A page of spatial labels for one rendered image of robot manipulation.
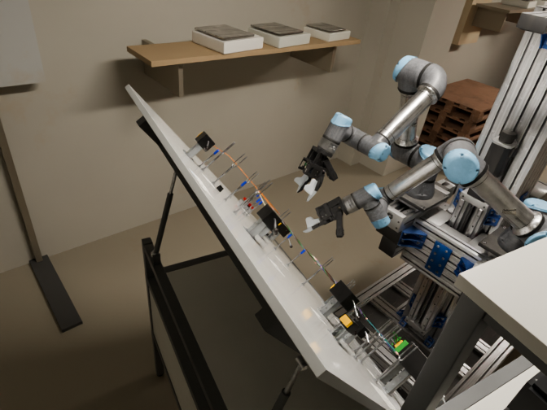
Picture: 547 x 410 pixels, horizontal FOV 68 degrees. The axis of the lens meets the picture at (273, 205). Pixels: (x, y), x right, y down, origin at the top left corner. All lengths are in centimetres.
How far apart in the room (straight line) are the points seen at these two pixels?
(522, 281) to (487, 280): 5
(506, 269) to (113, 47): 263
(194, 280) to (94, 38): 163
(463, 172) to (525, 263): 97
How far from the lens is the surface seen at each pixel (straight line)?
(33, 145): 296
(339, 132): 159
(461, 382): 263
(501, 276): 58
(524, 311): 55
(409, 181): 178
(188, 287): 190
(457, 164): 157
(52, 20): 277
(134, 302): 295
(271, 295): 68
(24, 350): 289
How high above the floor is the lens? 218
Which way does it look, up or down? 35 degrees down
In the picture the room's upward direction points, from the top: 7 degrees clockwise
